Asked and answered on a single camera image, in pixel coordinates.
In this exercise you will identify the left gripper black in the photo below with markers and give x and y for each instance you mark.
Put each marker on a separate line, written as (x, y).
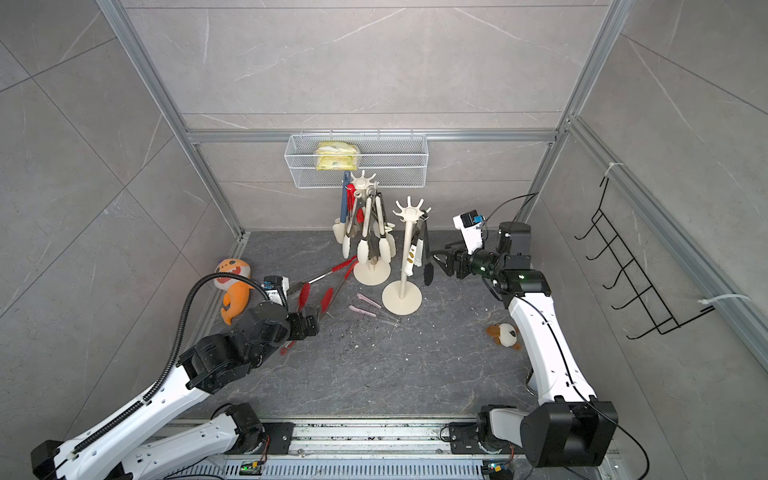
(299, 332)

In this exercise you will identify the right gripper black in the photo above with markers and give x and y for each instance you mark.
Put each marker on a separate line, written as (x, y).
(456, 257)

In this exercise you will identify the cream utensil stand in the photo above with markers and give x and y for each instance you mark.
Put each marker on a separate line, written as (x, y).
(403, 297)
(369, 274)

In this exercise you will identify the pink tip small tongs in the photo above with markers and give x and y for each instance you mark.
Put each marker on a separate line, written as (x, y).
(368, 307)

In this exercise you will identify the wide cream handle tongs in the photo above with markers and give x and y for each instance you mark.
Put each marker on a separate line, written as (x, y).
(387, 228)

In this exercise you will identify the blue handle cream tongs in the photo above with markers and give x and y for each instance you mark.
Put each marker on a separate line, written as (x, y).
(340, 227)

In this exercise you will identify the red handle steel tongs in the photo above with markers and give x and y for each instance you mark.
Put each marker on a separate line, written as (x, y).
(355, 197)
(294, 288)

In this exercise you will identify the black tip steel tongs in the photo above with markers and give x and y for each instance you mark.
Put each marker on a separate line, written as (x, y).
(428, 267)

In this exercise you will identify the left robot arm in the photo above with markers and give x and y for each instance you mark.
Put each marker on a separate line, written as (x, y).
(120, 447)

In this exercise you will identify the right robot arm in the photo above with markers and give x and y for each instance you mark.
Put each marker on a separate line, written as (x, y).
(570, 426)

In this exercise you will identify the orange shark plush toy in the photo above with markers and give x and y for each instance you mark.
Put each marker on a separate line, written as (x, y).
(236, 293)

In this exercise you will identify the brown white small toy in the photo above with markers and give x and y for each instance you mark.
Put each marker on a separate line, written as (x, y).
(505, 335)

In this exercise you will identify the yellow packet in basket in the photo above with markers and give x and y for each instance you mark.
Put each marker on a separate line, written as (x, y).
(336, 156)

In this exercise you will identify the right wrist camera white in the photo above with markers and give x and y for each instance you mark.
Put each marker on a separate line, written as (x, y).
(471, 225)

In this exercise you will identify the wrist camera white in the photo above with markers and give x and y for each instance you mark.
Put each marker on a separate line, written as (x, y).
(471, 225)
(276, 288)

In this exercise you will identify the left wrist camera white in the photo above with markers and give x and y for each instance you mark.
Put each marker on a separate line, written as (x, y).
(276, 288)

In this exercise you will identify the white wire mesh basket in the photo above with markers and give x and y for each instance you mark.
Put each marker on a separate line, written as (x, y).
(398, 160)

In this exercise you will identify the black wall hook rack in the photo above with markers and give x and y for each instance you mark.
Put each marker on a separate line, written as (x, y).
(630, 272)

